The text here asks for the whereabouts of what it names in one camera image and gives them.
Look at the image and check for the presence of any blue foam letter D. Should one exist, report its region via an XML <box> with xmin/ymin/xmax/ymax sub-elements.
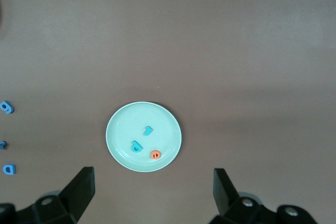
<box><xmin>3</xmin><ymin>164</ymin><xmax>17</xmax><ymax>176</ymax></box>

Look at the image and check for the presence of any mint green plate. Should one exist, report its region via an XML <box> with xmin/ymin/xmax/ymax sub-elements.
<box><xmin>105</xmin><ymin>101</ymin><xmax>182</xmax><ymax>173</ymax></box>

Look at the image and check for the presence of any teal foam letter p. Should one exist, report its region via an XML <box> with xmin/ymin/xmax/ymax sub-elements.
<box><xmin>131</xmin><ymin>140</ymin><xmax>143</xmax><ymax>153</ymax></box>

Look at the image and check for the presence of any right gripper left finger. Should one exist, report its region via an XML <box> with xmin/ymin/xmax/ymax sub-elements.
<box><xmin>0</xmin><ymin>166</ymin><xmax>96</xmax><ymax>224</ymax></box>

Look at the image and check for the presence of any blue foam letter g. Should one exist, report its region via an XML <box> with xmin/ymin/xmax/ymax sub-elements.
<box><xmin>0</xmin><ymin>100</ymin><xmax>15</xmax><ymax>114</ymax></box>

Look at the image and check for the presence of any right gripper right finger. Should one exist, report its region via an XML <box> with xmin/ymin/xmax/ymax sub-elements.
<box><xmin>209</xmin><ymin>168</ymin><xmax>320</xmax><ymax>224</ymax></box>

